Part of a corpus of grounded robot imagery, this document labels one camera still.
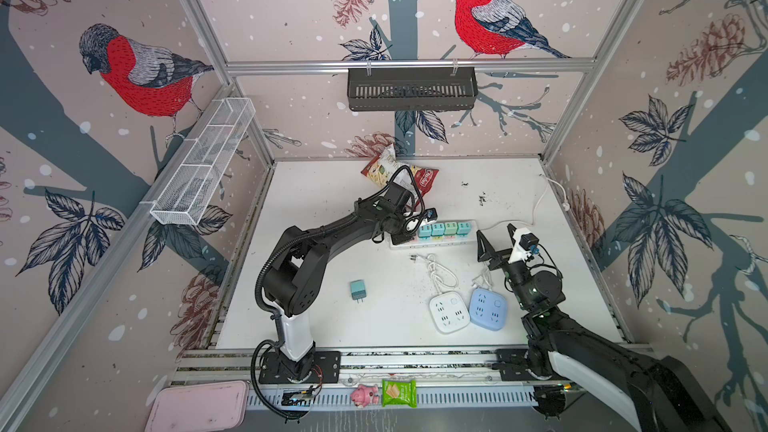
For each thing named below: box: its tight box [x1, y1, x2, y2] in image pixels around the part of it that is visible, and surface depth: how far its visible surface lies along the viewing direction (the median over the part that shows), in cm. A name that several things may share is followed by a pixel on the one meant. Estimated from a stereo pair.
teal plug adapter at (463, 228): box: [456, 222, 471, 236], surface depth 94 cm
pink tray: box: [144, 380, 250, 432], surface depth 68 cm
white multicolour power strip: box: [389, 220, 479, 251], surface depth 97 cm
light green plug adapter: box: [444, 222, 458, 235], surface depth 94 cm
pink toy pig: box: [350, 384, 380, 408], surface depth 70 cm
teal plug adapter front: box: [350, 279, 367, 303], surface depth 87 cm
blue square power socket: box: [469, 288, 508, 331], surface depth 82 cm
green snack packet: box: [382, 379, 417, 409], surface depth 71 cm
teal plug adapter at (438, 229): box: [430, 223, 445, 237], surface depth 94 cm
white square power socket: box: [428, 291, 471, 334], surface depth 81 cm
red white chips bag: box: [360, 144, 439, 207], surface depth 109 cm
